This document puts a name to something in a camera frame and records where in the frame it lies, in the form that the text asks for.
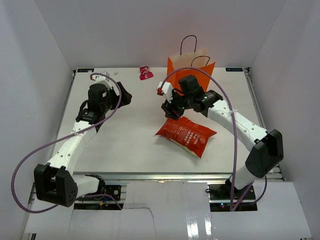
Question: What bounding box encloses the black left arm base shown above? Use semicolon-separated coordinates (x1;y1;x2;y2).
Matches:
78;185;122;203

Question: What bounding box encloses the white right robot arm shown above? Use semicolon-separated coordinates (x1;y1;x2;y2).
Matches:
157;75;284;200

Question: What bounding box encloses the white front cover board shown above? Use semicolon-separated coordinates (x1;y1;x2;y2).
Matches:
25;181;312;240

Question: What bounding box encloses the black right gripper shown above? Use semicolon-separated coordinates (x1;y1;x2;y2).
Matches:
162;89;194;121

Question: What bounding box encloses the red candy wrapper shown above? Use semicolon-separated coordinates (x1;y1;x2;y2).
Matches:
139;66;154;81

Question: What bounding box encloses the orange paper bag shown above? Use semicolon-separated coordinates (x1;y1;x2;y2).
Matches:
167;34;216;92

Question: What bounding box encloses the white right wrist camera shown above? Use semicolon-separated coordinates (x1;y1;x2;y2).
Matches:
157;81;174;103

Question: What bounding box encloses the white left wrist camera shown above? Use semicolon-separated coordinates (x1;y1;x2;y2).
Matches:
92;71;111;89

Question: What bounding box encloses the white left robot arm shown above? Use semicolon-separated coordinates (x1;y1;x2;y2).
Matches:
33;80;132;207

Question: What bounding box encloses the large red chips bag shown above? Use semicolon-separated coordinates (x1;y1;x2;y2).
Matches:
155;116;217;159

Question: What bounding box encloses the aluminium front table rail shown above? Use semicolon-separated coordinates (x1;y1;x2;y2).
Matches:
29;172;283;208

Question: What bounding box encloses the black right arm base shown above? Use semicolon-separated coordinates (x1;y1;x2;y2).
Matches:
205;184;256;202

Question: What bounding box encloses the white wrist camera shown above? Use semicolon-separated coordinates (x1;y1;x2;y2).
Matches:
157;81;174;103
92;71;111;89

